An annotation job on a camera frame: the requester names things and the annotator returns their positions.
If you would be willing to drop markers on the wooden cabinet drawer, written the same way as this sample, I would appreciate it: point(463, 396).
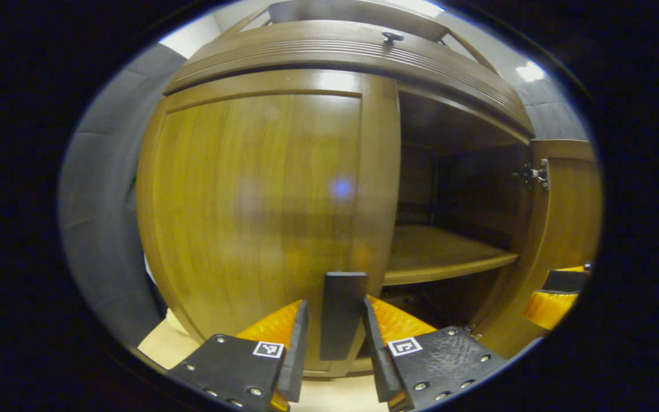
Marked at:
point(306, 40)

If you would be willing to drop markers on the wooden cabinet door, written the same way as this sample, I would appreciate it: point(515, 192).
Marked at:
point(570, 217)
point(249, 200)

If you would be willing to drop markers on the large ceiling light panel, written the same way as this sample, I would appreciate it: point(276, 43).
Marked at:
point(421, 7)

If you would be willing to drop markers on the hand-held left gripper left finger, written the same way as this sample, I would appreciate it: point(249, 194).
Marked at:
point(298, 355)

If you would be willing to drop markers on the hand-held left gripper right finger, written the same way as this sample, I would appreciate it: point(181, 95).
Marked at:
point(378, 355)

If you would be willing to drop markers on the small ceiling light panel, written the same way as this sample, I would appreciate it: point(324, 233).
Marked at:
point(530, 71)

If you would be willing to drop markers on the wooden inner shelf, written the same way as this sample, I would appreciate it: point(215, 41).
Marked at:
point(438, 252)

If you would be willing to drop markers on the wooden double-door shoe cabinet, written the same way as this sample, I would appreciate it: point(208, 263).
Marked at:
point(467, 189)

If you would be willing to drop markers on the metal door hinge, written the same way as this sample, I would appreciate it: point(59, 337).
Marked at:
point(535, 174)

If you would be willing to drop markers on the black drawer knob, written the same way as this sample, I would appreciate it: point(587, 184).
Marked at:
point(392, 38)

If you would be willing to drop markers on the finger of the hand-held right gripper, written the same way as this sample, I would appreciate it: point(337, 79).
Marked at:
point(552, 309)

